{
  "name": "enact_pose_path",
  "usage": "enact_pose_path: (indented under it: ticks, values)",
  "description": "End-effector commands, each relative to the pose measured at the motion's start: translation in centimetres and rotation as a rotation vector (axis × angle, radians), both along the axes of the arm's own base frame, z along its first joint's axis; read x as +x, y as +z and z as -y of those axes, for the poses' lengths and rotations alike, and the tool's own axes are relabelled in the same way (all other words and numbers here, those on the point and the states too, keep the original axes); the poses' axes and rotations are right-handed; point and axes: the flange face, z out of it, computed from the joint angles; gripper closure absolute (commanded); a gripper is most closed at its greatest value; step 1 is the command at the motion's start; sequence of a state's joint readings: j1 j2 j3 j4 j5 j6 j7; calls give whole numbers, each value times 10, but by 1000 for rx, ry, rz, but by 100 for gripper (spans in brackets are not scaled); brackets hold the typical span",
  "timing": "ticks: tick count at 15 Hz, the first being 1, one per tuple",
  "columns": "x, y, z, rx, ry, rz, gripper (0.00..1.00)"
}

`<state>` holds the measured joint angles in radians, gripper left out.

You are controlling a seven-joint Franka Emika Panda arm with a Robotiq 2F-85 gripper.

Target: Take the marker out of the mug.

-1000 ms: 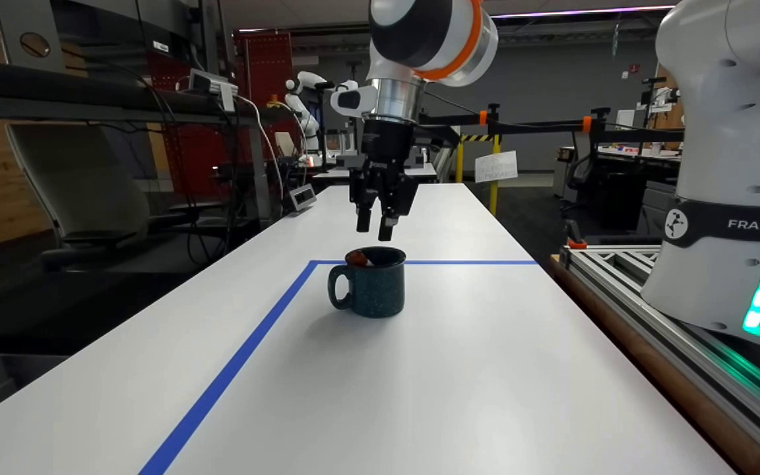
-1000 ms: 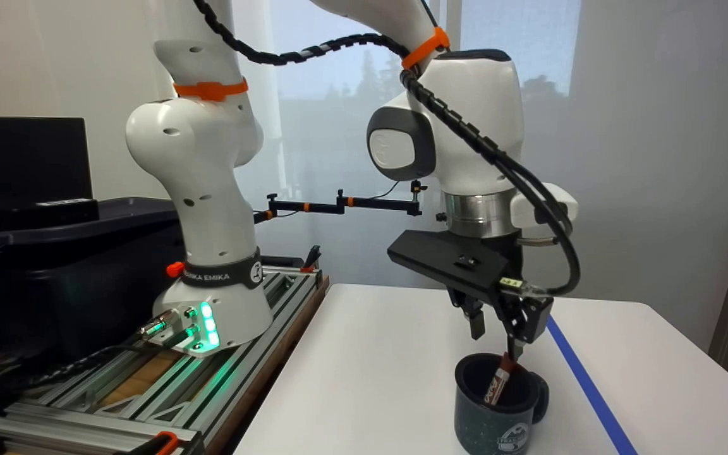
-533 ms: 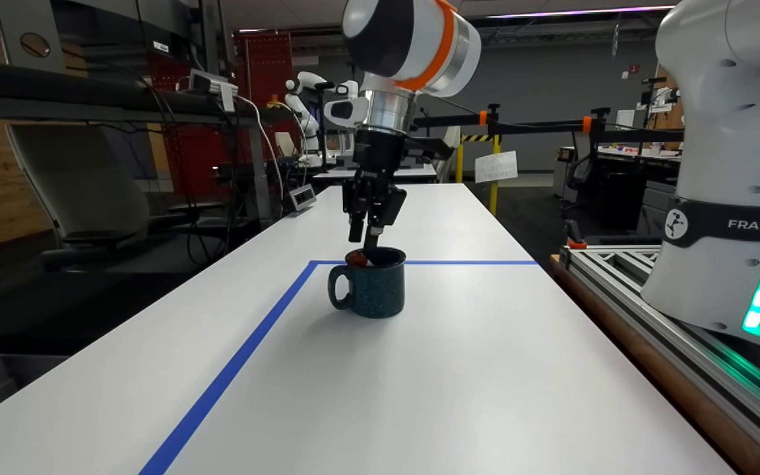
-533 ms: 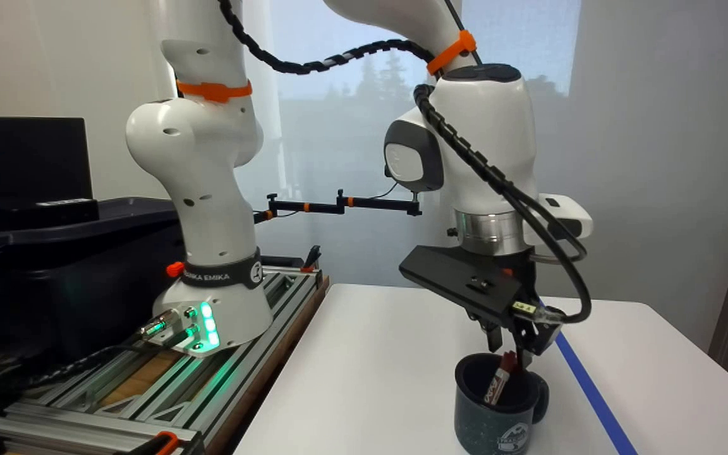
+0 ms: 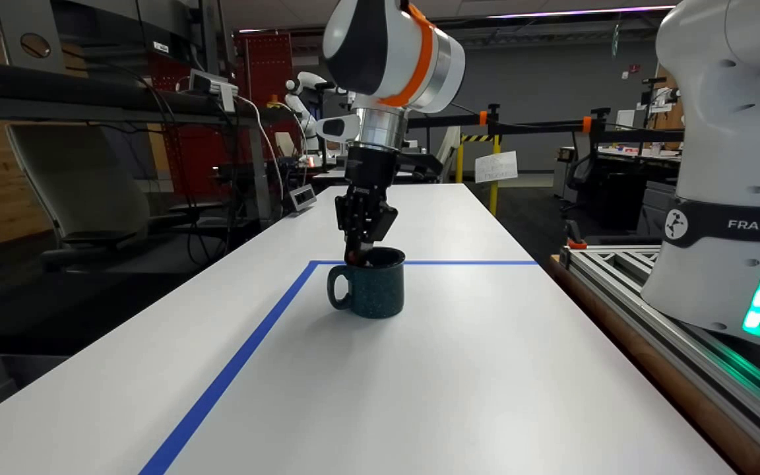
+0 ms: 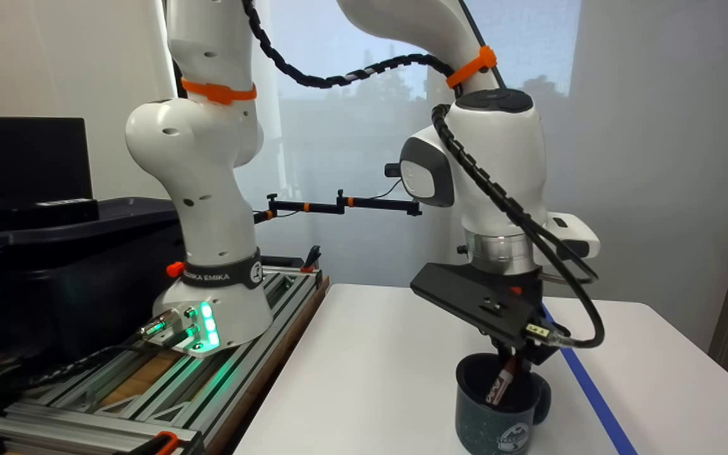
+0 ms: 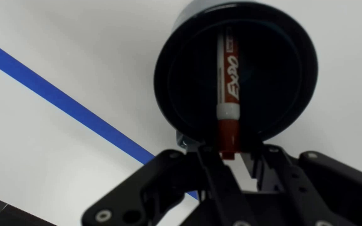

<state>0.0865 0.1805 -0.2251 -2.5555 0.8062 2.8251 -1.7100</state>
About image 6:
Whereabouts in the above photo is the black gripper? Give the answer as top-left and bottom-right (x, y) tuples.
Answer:
(464, 272), (572, 382)

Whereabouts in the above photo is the dark blue speckled mug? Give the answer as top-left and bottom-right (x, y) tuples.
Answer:
(453, 350), (551, 455)

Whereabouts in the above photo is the blue tape strip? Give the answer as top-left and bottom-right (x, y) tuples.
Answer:
(539, 302), (639, 455)

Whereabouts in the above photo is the small black red clamp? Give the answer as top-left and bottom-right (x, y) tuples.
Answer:
(299, 242), (323, 275)

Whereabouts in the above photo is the wooden base board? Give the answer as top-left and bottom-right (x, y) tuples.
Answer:
(201, 267), (335, 455)

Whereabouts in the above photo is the white sheer curtain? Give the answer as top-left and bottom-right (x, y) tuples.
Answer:
(159, 0), (728, 350)

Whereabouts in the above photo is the black storage bin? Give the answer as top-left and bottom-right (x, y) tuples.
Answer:
(0, 197), (189, 400)

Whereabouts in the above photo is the black monitor with blue light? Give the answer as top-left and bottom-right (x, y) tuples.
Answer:
(0, 113), (101, 232)

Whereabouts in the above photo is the black wrist camera block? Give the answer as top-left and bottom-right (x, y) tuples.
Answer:
(411, 261), (500, 328)

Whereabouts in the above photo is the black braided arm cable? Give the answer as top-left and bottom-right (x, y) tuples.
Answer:
(241, 0), (610, 350)

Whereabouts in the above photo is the orange handled clamp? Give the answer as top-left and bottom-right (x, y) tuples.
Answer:
(126, 426), (208, 455)

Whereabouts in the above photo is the aluminium rail base plate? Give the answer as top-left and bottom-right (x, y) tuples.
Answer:
(0, 261), (323, 449)

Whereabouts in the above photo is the black base cable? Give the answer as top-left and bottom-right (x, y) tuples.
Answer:
(21, 330), (170, 392)

